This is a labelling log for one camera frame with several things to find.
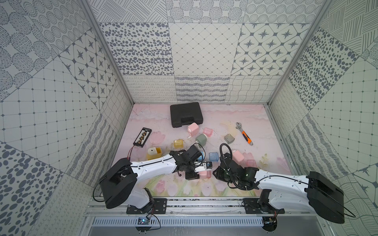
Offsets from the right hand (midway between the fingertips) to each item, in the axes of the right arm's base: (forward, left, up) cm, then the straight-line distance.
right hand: (214, 175), depth 82 cm
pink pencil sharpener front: (+10, -14, +4) cm, 18 cm away
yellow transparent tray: (+21, +23, -2) cm, 31 cm away
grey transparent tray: (+25, -12, -2) cm, 28 cm away
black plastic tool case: (+45, +19, +3) cm, 49 cm away
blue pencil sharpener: (+1, +8, +21) cm, 22 cm away
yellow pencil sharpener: (+11, +36, +5) cm, 38 cm away
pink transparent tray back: (+31, +2, -2) cm, 31 cm away
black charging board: (+24, +47, +1) cm, 53 cm away
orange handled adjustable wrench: (+28, -24, -1) cm, 37 cm away
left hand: (0, +7, +3) cm, 8 cm away
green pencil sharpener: (+21, +7, +4) cm, 22 cm away
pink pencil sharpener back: (+29, +13, +4) cm, 32 cm away
